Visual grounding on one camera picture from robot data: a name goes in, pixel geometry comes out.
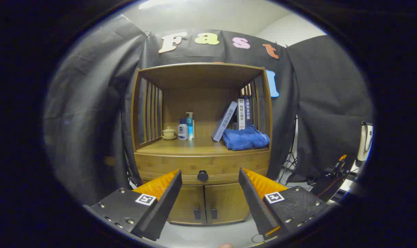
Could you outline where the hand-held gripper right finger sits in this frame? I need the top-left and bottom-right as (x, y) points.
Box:
(238, 168), (333, 240)

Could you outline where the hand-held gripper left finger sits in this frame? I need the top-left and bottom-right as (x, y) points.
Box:
(83, 169), (183, 241)

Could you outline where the wooden drawer with black knob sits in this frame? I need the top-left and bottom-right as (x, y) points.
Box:
(135, 150), (271, 185)

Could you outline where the wooden cabinet door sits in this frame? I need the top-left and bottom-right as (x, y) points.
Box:
(205, 183), (252, 225)
(167, 185), (206, 226)

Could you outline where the wooden countertop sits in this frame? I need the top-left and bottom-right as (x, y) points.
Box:
(136, 136), (271, 154)

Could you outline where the wooden cabinet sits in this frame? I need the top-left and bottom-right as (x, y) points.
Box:
(130, 62), (274, 226)

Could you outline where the black light stand tripod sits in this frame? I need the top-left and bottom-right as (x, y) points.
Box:
(277, 115), (298, 183)

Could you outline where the blue towel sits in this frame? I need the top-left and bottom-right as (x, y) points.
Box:
(223, 125), (270, 151)

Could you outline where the beige lidded teacup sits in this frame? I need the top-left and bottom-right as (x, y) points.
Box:
(161, 126), (177, 140)

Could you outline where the white bottle with blue cap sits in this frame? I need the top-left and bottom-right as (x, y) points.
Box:
(178, 118), (189, 141)

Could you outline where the blue pump bottle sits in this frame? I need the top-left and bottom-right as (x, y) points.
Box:
(185, 112), (195, 140)

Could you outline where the black device with orange part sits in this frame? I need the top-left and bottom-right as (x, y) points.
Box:
(310, 155), (355, 202)

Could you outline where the grey book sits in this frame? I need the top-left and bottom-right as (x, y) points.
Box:
(212, 101), (238, 142)

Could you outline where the white book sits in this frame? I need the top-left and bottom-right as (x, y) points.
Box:
(237, 99), (246, 131)

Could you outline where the dark blue book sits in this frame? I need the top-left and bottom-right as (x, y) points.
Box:
(244, 95), (253, 128)

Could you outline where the white appliance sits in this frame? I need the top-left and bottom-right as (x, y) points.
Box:
(357, 121), (373, 162)

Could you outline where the black backdrop cloth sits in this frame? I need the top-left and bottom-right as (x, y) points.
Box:
(43, 15), (373, 207)

